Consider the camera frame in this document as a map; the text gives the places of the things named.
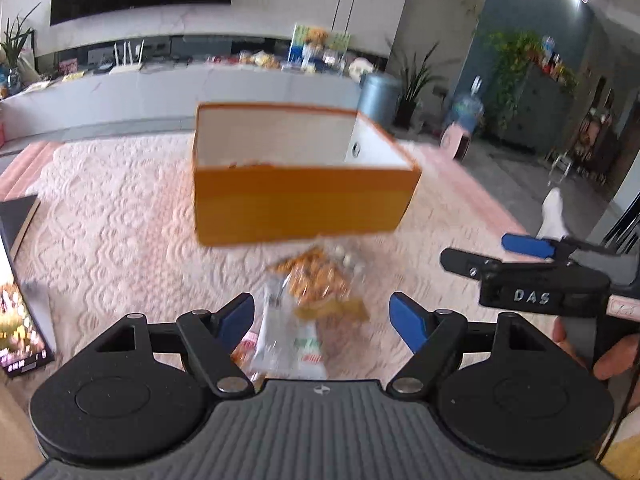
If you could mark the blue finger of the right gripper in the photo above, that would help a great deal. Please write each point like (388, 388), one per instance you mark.
(545, 248)
(468, 264)

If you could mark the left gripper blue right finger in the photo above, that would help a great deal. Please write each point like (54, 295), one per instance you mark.
(433, 337)

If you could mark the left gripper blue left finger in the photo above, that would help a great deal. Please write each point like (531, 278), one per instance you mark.
(209, 339)

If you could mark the white clear snack packet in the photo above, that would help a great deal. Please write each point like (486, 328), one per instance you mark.
(286, 346)

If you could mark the clear bag of white balls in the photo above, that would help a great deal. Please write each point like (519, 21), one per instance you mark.
(347, 259)

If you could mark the clear bag of nuts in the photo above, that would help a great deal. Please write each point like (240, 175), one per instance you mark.
(320, 287)

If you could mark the dark red jerky packet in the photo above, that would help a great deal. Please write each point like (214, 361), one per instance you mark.
(243, 355)

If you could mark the person's right hand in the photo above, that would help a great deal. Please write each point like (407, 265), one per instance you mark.
(614, 367)

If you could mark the white socked foot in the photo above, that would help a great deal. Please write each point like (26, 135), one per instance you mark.
(553, 225)

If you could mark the pink small heater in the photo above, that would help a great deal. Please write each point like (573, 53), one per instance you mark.
(455, 142)

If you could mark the blue water jug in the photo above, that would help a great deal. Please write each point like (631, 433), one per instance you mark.
(468, 109)

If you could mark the orange cardboard box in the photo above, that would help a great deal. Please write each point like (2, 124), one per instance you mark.
(266, 172)

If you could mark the phone with lit screen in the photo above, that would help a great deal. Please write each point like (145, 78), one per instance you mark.
(24, 347)

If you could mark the tall leafy floor plant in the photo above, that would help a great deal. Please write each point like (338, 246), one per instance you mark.
(415, 73)

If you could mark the grey metal trash bin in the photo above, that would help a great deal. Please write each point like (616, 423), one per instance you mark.
(379, 98)

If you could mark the climbing green vine plant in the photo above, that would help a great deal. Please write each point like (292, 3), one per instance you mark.
(516, 50)

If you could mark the black notebook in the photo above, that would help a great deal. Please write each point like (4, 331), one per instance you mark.
(16, 216)

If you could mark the white tv console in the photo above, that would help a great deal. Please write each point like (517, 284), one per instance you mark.
(165, 93)

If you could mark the teddy bear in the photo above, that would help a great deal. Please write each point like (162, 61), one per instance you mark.
(316, 38)

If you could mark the white wifi router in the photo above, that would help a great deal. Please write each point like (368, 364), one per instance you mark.
(128, 58)

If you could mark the potted plant on console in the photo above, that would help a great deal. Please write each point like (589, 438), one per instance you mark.
(13, 41)

